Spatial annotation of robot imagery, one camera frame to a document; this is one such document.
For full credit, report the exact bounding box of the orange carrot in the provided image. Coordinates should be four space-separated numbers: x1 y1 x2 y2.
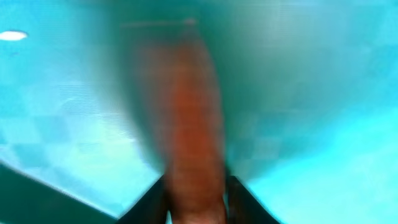
141 22 227 224

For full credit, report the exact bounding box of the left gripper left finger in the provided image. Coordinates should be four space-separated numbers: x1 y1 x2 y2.
116 176 168 224

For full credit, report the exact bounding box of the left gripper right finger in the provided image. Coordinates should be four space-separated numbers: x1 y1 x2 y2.
226 175 280 224

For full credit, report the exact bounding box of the teal serving tray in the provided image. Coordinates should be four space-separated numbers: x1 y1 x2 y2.
1 1 397 223

